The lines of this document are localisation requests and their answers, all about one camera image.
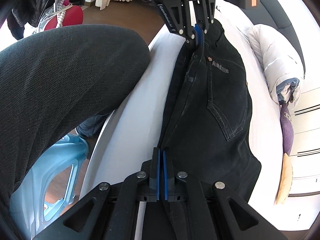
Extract purple cushion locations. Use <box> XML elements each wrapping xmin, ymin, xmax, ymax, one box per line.
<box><xmin>280</xmin><ymin>103</ymin><xmax>294</xmax><ymax>155</ymax></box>

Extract white bed sheet mattress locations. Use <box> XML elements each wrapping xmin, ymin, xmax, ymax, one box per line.
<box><xmin>80</xmin><ymin>0</ymin><xmax>283</xmax><ymax>209</ymax></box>

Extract light blue plastic stool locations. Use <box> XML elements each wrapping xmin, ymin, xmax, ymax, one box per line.
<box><xmin>9</xmin><ymin>134</ymin><xmax>89</xmax><ymax>239</ymax></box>

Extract dark grey bed headboard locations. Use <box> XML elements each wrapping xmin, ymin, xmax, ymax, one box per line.
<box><xmin>175</xmin><ymin>0</ymin><xmax>306</xmax><ymax>79</ymax></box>

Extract black denim pants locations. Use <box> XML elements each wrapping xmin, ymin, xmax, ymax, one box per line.
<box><xmin>158</xmin><ymin>20</ymin><xmax>261</xmax><ymax>200</ymax></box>

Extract person's grey trouser leg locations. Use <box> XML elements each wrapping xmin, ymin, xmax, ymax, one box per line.
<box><xmin>1</xmin><ymin>24</ymin><xmax>150</xmax><ymax>205</ymax></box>

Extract yellow cushion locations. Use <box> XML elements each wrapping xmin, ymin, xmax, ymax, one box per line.
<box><xmin>275</xmin><ymin>153</ymin><xmax>293</xmax><ymax>204</ymax></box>

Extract black jacket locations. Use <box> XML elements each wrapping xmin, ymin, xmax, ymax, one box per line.
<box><xmin>6</xmin><ymin>0</ymin><xmax>89</xmax><ymax>41</ymax></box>

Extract rolled white duvet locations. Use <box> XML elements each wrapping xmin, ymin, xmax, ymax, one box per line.
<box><xmin>248</xmin><ymin>24</ymin><xmax>304</xmax><ymax>107</ymax></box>

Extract red bag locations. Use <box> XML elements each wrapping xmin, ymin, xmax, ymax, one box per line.
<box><xmin>35</xmin><ymin>0</ymin><xmax>84</xmax><ymax>33</ymax></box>

